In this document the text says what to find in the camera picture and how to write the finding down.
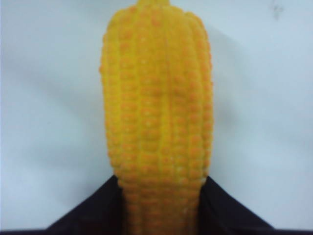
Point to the yellow corn cob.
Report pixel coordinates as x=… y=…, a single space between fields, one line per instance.
x=156 y=73

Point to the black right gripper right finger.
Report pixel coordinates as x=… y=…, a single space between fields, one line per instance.
x=221 y=214

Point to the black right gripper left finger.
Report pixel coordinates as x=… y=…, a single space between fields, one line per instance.
x=100 y=214

